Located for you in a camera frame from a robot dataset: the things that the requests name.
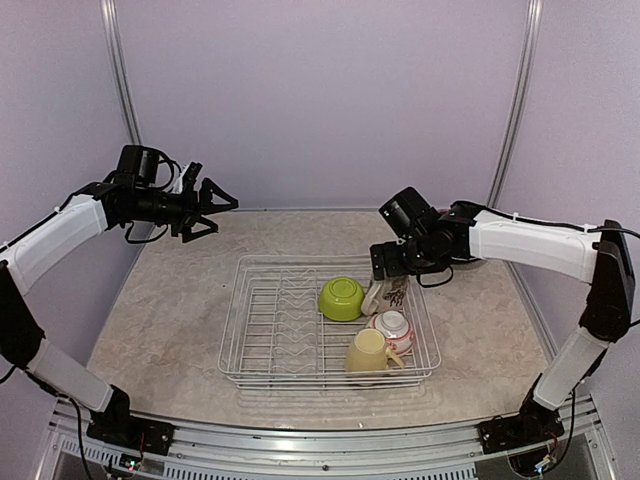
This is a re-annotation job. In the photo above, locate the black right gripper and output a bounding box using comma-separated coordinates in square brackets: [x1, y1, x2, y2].
[371, 233, 444, 279]

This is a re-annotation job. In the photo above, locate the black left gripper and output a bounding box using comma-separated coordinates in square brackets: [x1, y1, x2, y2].
[127, 176, 238, 242]

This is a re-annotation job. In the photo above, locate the tall white patterned mug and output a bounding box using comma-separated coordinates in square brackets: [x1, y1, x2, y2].
[361, 276, 409, 316]

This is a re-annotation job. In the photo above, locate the lime green bowl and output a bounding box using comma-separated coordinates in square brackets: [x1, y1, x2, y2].
[318, 277, 365, 322]

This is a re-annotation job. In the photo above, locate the white red patterned bowl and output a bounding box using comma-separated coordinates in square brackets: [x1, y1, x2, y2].
[366, 310, 415, 356]

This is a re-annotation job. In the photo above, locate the pale yellow mug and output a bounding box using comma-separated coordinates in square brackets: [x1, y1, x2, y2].
[345, 329, 405, 373]

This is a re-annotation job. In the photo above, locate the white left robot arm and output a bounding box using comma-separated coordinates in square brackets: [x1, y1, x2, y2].
[1, 145, 239, 456]

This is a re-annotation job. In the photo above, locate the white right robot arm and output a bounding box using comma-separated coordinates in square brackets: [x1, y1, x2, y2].
[370, 186, 639, 454]

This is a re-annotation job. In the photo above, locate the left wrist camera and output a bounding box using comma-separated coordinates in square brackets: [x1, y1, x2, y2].
[170, 162, 202, 194]

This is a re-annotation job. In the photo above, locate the white wire dish rack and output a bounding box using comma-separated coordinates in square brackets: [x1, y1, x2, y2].
[218, 255, 442, 391]

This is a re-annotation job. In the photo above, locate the aluminium front rail frame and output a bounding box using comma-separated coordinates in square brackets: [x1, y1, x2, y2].
[31, 396, 620, 479]

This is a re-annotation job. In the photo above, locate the left aluminium corner post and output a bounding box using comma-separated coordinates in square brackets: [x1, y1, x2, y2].
[99, 0, 143, 144]

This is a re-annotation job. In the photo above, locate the aluminium corner post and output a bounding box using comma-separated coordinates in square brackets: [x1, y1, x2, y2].
[486, 0, 544, 208]
[99, 0, 143, 144]

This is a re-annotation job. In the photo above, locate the right aluminium corner post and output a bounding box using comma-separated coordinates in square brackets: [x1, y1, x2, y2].
[486, 0, 544, 208]

